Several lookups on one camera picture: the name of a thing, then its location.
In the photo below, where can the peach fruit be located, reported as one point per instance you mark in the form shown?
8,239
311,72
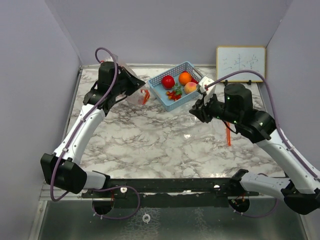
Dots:
190,87

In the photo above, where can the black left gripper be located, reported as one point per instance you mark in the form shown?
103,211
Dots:
135,84

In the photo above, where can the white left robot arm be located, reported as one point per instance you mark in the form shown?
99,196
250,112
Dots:
61,169

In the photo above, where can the orange fruit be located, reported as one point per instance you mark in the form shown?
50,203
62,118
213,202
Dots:
184,78

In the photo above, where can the blue plastic basket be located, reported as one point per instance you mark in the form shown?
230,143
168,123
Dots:
157,88

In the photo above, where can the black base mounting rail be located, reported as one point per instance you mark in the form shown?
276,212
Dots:
169,192

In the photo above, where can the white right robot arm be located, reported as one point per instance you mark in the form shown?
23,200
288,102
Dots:
300,191

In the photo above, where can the small whiteboard wooden frame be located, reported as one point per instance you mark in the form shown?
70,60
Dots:
230,59

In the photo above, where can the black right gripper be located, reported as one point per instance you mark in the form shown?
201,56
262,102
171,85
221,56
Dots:
201,111

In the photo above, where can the clear zip bag orange zipper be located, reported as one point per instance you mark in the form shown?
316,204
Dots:
139,97

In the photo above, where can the red apple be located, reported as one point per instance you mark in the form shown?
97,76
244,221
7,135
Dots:
168,82

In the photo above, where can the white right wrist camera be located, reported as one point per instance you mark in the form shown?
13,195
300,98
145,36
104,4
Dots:
206,88

